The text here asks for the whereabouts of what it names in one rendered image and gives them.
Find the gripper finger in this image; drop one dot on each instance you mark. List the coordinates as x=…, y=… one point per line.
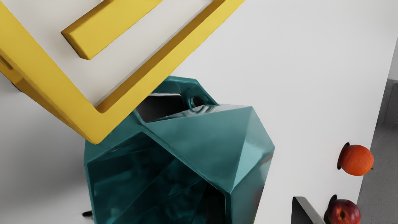
x=303, y=213

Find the teal faceted mug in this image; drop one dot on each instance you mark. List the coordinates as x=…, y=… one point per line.
x=202, y=143

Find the red apple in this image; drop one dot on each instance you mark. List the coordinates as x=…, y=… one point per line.
x=343, y=213

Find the orange fruit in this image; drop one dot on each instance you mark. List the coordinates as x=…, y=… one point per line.
x=357, y=160

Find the yellow angular frame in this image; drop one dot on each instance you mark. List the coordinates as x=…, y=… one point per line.
x=46, y=77

